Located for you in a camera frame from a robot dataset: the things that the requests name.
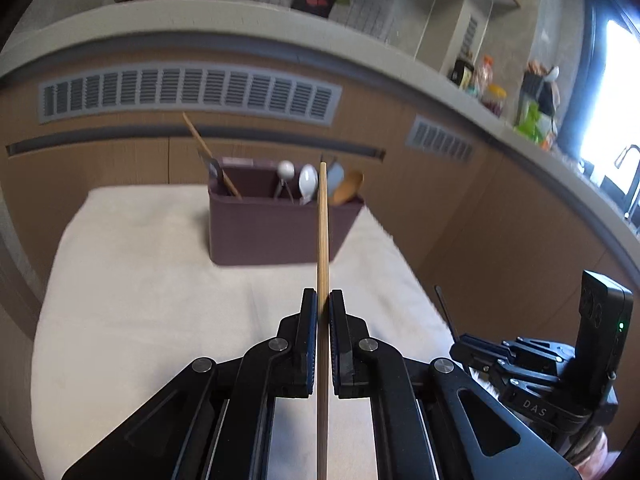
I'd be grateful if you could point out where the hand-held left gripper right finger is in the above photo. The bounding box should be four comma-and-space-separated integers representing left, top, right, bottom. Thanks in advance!
327, 289, 581, 480

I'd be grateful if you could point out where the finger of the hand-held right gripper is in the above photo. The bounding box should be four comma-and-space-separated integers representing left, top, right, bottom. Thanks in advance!
460, 332, 576, 362
449, 343, 562, 392

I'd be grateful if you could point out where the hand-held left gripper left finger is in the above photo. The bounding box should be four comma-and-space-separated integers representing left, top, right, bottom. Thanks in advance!
61, 287, 319, 480

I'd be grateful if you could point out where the maroon utensil holder box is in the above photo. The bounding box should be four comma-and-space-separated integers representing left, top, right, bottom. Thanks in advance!
207, 156, 365, 266

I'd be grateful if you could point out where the wooden chopstick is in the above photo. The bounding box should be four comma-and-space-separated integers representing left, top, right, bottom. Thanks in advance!
316, 161, 332, 480
181, 112, 243, 200

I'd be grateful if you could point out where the brown wooden spoon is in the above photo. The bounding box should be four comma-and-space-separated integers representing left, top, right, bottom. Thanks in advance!
330, 170, 365, 207

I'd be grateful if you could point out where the white plastic spoon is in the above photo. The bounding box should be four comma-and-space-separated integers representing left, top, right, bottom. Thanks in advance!
298, 164, 319, 206

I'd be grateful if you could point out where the white ball handle utensil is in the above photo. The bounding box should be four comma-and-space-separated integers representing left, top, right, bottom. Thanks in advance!
272, 160, 297, 203

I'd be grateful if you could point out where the black faucet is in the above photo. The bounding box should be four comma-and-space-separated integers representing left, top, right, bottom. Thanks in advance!
612, 144, 640, 221

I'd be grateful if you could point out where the light blue spoon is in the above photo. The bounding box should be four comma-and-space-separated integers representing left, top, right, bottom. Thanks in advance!
326, 160, 346, 196

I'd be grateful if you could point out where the white table cloth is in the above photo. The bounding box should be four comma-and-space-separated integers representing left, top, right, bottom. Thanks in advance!
30, 185, 468, 480

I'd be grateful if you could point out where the dark grey ladle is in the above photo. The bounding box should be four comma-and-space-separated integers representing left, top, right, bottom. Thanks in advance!
199, 150, 226, 196

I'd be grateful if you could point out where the small grey vent grille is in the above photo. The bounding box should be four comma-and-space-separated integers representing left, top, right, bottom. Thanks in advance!
405, 115, 476, 163

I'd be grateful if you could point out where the green package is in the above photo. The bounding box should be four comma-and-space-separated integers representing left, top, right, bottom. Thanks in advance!
514, 100, 559, 150

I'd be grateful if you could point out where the window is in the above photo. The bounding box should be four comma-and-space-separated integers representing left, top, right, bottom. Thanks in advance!
580, 10, 640, 201

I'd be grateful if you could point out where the yellow lid jar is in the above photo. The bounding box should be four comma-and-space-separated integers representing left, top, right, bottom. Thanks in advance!
482, 85, 509, 117

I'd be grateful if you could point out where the wooden cabinet front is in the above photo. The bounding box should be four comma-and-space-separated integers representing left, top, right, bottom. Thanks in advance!
0, 45, 640, 331

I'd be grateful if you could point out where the orange cap bottle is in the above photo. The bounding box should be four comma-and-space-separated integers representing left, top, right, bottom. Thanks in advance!
475, 55, 497, 98

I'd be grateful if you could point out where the long grey vent grille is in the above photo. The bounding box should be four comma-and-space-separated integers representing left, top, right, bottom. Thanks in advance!
37, 66, 343, 126

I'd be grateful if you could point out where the dark bottle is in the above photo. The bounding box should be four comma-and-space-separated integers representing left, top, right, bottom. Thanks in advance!
451, 59, 476, 89

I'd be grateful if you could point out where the wall poster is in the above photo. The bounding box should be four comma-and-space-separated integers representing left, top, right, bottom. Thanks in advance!
230, 0, 443, 58

